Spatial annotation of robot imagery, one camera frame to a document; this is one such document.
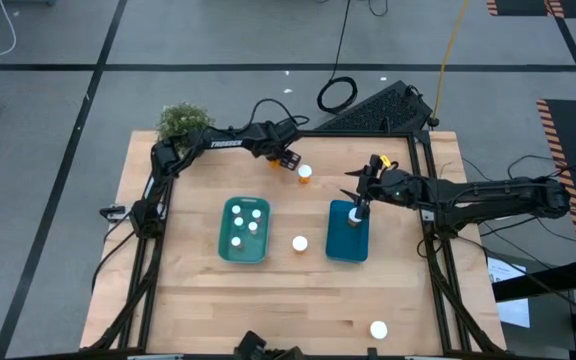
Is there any yellow cable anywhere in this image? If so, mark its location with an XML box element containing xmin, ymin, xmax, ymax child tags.
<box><xmin>430</xmin><ymin>0</ymin><xmax>471</xmax><ymax>126</ymax></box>

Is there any black coiled cable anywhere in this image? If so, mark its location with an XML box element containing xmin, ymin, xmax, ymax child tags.
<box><xmin>316</xmin><ymin>0</ymin><xmax>359</xmax><ymax>115</ymax></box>

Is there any white paper sheet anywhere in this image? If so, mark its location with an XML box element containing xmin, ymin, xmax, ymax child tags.
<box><xmin>486</xmin><ymin>256</ymin><xmax>532</xmax><ymax>330</ymax></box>

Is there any green potted plant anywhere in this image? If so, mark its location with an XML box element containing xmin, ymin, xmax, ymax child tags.
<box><xmin>156</xmin><ymin>102</ymin><xmax>216</xmax><ymax>146</ymax></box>

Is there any black metal beam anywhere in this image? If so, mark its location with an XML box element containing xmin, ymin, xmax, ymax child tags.
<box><xmin>491</xmin><ymin>257</ymin><xmax>576</xmax><ymax>304</ymax></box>

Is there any black floor cable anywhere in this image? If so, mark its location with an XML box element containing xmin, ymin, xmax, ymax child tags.
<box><xmin>90</xmin><ymin>232</ymin><xmax>137</xmax><ymax>294</ymax></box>

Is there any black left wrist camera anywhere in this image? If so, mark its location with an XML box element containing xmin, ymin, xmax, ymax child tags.
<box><xmin>279</xmin><ymin>148</ymin><xmax>303</xmax><ymax>172</ymax></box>

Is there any black metal table frame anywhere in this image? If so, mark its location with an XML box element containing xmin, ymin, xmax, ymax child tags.
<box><xmin>80</xmin><ymin>128</ymin><xmax>508</xmax><ymax>360</ymax></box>

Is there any teal plastic bin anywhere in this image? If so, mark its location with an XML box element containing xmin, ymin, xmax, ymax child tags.
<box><xmin>217</xmin><ymin>195</ymin><xmax>272</xmax><ymax>265</ymax></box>

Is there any black bulky object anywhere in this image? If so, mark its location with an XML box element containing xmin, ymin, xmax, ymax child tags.
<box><xmin>232</xmin><ymin>329</ymin><xmax>305</xmax><ymax>360</ymax></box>

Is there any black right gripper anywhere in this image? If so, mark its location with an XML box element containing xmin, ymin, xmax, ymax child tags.
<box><xmin>338</xmin><ymin>154</ymin><xmax>426</xmax><ymax>207</ymax></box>

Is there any blue plastic bin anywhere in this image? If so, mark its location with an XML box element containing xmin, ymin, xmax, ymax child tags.
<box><xmin>325</xmin><ymin>199</ymin><xmax>371</xmax><ymax>264</ymax></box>

